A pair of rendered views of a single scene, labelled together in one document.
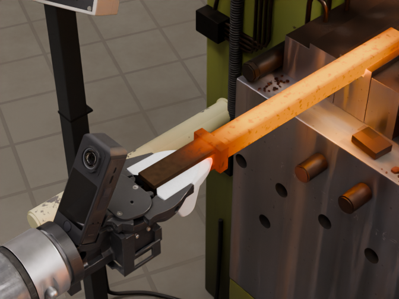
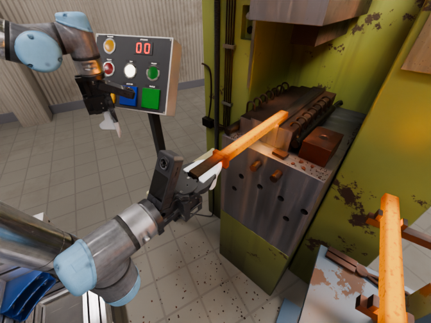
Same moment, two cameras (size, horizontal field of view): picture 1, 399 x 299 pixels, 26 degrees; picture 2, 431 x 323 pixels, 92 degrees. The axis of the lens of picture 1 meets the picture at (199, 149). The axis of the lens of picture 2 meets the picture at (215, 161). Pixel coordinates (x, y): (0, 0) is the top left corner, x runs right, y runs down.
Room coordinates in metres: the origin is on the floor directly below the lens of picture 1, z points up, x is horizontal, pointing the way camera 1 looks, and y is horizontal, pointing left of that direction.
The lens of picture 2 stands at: (0.33, 0.05, 1.33)
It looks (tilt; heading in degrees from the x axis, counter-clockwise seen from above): 40 degrees down; 354
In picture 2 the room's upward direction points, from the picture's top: straight up
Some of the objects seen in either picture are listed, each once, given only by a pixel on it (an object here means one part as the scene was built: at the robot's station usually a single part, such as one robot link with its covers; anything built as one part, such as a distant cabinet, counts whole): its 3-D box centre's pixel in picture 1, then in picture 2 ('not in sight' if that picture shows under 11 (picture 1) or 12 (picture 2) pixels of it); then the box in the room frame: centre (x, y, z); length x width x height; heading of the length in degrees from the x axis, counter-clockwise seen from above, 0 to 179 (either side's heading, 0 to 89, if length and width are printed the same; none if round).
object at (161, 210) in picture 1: (157, 202); (199, 184); (0.65, 0.05, 1.00); 0.09 x 0.05 x 0.02; 129
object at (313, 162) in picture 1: (311, 168); (255, 165); (0.85, -0.15, 0.87); 0.04 x 0.03 x 0.03; 132
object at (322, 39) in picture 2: not in sight; (323, 27); (1.07, -0.39, 1.24); 0.30 x 0.07 x 0.06; 132
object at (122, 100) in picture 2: not in sight; (129, 95); (1.17, 0.30, 1.01); 0.07 x 0.05 x 0.07; 67
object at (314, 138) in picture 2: not in sight; (321, 145); (0.83, -0.35, 0.95); 0.12 x 0.09 x 0.07; 132
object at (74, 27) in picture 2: not in sight; (77, 36); (1.03, 0.35, 1.23); 0.09 x 0.08 x 0.11; 120
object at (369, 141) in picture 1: (371, 142); (280, 154); (0.84, -0.22, 0.92); 0.04 x 0.03 x 0.01; 35
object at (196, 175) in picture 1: (186, 194); (211, 179); (0.69, 0.01, 0.98); 0.09 x 0.03 x 0.06; 129
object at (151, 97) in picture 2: not in sight; (151, 99); (1.13, 0.21, 1.01); 0.07 x 0.05 x 0.07; 67
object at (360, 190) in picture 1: (354, 197); (276, 176); (0.79, -0.20, 0.87); 0.04 x 0.03 x 0.03; 132
